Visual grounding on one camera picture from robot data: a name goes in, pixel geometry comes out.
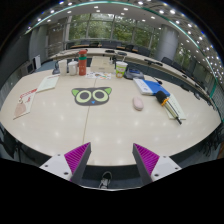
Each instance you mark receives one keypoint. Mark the stack of white cups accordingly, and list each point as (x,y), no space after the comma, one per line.
(62,67)

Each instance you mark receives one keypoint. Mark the curved conference desk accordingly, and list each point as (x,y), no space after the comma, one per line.
(140,56)

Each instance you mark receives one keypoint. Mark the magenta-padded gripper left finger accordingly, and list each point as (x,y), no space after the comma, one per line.
(76,157)

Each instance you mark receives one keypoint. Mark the white printed paper sheet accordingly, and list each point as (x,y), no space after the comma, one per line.
(178,110)

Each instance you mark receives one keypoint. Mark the row of dark office chairs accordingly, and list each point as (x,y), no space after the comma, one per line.
(144,51)

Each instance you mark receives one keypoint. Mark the group of ceiling lights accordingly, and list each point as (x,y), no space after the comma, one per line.
(96,7)

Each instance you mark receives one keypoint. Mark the white cardboard box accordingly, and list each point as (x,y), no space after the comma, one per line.
(102,64)

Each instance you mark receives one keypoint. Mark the colourful sticker sheet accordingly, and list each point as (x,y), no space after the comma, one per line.
(98,75)

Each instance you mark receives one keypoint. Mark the blue and white book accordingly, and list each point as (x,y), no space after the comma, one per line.
(150,87)

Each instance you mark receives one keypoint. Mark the handheld microphone black foam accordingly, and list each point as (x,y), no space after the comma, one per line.
(162,97)

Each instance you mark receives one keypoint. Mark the green-printed paper cup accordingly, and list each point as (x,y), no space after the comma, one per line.
(121,70)

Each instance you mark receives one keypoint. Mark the black cat-face mouse pad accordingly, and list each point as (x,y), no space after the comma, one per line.
(91,97)

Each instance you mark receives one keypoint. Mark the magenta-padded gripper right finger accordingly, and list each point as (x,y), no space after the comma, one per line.
(146,158)

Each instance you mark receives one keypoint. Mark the red drink bottle green band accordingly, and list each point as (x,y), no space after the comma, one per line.
(82,65)

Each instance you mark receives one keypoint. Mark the pink computer mouse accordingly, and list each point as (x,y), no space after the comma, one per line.
(138,103)

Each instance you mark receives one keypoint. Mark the black conference microphone unit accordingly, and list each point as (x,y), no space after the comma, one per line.
(134,74)

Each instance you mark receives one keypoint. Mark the white standing board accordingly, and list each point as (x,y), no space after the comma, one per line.
(37,62)

